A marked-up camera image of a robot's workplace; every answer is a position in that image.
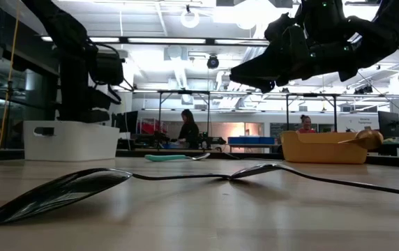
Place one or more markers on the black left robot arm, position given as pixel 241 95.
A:
pixel 74 62

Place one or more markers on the gold spoon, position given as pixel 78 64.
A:
pixel 368 139

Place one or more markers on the white ventilation duct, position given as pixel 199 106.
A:
pixel 180 75

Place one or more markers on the blue storage crate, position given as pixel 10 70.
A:
pixel 252 140

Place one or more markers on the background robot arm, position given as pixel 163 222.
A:
pixel 208 139

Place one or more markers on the black ceiling camera cluster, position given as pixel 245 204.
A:
pixel 363 90

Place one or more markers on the black table frame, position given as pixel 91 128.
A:
pixel 133 153

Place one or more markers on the black tripod stand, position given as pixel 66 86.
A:
pixel 10 115

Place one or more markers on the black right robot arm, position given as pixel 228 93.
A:
pixel 384 35

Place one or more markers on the black monitor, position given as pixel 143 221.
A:
pixel 389 123
pixel 127 122

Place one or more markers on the black metal frame stand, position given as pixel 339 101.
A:
pixel 160 115
pixel 335 115

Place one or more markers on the white plastic bin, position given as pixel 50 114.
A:
pixel 81 143

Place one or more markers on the red panel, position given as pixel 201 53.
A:
pixel 150 127

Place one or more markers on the person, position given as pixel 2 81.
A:
pixel 189 132
pixel 306 125

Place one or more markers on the yellow plastic bin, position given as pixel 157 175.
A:
pixel 325 150

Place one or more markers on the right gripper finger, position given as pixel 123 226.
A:
pixel 259 69
pixel 267 87

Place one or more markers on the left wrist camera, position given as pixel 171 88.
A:
pixel 109 69

